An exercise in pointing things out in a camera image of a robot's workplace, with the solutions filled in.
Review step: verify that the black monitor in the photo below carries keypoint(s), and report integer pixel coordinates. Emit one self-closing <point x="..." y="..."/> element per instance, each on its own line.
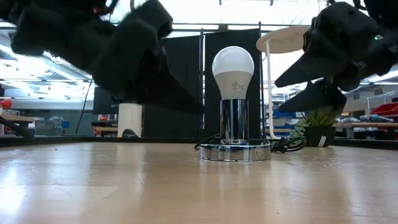
<point x="104" y="101"/>

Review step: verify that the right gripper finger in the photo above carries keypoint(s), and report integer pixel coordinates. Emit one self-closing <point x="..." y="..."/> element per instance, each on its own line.
<point x="311" y="70"/>
<point x="317" y="99"/>

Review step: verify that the chrome lamp base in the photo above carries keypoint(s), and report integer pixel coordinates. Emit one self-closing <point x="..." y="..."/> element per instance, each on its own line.
<point x="234" y="124"/>

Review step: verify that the black partition screen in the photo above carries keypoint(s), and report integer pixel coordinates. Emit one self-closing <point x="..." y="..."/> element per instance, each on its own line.
<point x="183" y="62"/>

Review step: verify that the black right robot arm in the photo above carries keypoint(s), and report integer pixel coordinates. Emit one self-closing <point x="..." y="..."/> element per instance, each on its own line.
<point x="388" y="46"/>

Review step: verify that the white lightbulb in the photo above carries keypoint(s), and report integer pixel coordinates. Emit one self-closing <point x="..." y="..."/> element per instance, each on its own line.
<point x="233" y="71"/>

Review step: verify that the white stand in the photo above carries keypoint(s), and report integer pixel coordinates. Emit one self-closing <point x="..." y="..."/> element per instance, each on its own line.
<point x="280" y="39"/>

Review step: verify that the small potted succulent plant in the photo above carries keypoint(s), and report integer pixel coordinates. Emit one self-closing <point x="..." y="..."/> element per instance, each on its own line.
<point x="318" y="130"/>

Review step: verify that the black aluminium table frame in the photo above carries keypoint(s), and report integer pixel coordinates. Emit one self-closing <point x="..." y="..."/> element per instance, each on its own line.
<point x="77" y="140"/>

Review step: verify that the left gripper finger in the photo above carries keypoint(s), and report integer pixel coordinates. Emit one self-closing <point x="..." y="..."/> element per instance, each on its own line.
<point x="155" y="87"/>

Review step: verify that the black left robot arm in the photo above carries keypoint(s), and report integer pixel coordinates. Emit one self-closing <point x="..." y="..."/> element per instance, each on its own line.
<point x="6" y="9"/>

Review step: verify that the red bin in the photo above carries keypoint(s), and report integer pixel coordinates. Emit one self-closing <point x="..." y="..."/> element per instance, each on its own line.
<point x="385" y="109"/>

